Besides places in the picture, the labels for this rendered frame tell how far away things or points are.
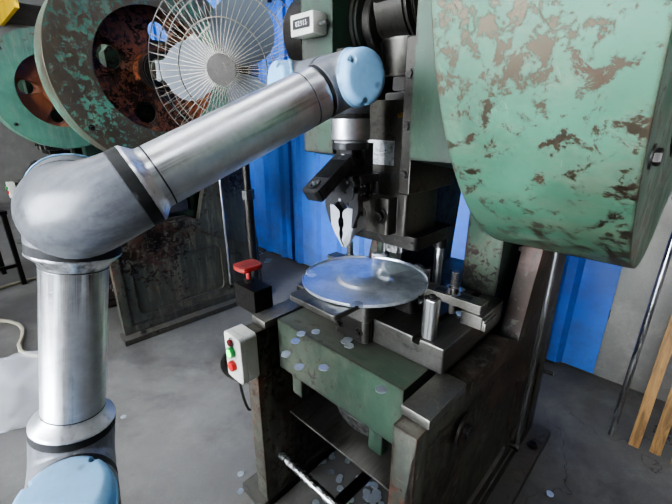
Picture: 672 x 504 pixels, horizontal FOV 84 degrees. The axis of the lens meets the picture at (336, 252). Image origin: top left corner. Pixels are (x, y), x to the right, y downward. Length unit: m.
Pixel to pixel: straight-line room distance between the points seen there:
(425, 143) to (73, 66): 1.49
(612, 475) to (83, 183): 1.69
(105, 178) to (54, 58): 1.44
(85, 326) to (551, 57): 0.63
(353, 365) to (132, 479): 0.99
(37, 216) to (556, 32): 0.51
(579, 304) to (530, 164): 1.64
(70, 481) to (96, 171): 0.42
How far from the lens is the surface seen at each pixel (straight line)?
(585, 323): 2.07
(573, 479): 1.66
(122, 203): 0.45
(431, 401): 0.76
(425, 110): 0.72
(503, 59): 0.40
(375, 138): 0.84
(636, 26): 0.37
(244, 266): 1.03
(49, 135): 3.60
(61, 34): 1.90
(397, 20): 0.85
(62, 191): 0.47
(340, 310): 0.74
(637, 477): 1.78
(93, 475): 0.67
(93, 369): 0.68
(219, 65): 1.47
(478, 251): 1.04
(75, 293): 0.62
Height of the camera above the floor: 1.13
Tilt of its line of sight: 20 degrees down
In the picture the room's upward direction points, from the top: straight up
